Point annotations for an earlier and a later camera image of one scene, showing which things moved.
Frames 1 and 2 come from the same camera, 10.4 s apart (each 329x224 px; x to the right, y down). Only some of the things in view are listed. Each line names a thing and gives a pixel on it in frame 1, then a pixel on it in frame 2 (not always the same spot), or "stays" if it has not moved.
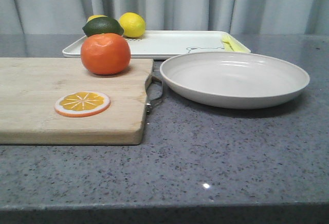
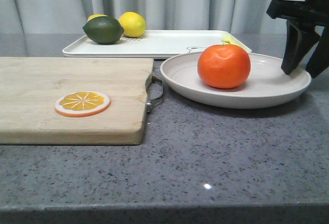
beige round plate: [232, 80] stays
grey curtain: [257, 5] stays
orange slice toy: [79, 104] stays
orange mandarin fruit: [105, 54] to [224, 66]
